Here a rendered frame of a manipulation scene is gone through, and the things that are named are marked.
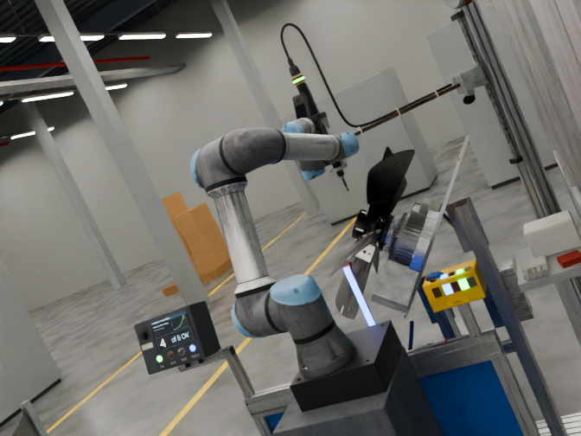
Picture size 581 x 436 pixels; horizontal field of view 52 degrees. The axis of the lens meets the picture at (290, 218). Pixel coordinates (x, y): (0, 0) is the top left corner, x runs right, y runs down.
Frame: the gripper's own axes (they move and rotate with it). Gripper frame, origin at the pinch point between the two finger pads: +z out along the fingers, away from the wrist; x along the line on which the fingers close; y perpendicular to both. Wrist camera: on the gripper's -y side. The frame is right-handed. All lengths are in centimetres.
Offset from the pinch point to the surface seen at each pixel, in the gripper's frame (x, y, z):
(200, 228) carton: -472, 77, 656
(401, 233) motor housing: 11, 51, -2
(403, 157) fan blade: 22.9, 25.5, -1.5
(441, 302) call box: 25, 65, -44
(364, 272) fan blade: -8, 61, -2
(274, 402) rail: -44, 84, -41
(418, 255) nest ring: 15, 60, -7
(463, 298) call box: 31, 66, -44
